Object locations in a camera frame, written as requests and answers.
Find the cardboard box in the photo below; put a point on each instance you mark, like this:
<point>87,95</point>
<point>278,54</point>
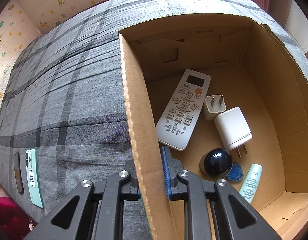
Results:
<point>254,71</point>

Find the blue round key fob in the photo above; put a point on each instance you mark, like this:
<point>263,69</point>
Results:
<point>236,173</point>

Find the mint green smartphone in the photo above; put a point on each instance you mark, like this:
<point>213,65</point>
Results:
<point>32,178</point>

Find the small white charger plug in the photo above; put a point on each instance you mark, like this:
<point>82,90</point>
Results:
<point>213,106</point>

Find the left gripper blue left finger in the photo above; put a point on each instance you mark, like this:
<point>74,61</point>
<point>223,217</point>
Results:
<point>134,186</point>

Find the mint green cream tube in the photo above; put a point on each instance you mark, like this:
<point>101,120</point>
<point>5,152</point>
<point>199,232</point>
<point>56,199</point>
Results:
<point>251,182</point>

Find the white wardrobe cabinet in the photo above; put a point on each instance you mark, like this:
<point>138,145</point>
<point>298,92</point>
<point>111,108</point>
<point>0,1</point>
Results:
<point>290,16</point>

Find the grey plaid bed sheet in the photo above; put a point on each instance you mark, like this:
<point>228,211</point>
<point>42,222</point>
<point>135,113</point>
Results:
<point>65,99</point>

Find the dark brown phone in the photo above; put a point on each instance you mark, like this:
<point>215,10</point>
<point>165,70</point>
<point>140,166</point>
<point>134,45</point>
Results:
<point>17,173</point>

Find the black dome camera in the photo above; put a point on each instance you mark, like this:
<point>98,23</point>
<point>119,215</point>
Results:
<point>217,163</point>

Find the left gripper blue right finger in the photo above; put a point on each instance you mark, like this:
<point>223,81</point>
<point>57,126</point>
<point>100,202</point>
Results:
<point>170,174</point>

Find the large white power adapter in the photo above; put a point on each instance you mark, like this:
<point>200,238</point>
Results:
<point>233,130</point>

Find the white air conditioner remote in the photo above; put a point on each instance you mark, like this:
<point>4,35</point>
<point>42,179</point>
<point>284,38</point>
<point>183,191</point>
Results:
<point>179,118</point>

